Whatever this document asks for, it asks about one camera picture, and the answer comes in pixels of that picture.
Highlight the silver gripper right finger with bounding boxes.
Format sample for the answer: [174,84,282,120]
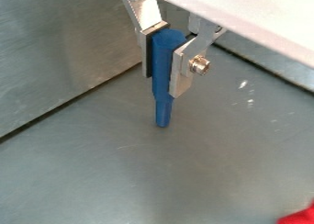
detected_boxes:
[170,14,226,98]

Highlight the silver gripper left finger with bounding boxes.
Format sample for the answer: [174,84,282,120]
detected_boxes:
[123,0,170,78]

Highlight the blue stepped peg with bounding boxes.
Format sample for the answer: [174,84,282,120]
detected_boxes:
[153,28,187,128]

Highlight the red stepped peg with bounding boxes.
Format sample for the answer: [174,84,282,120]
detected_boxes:
[277,202,314,224]

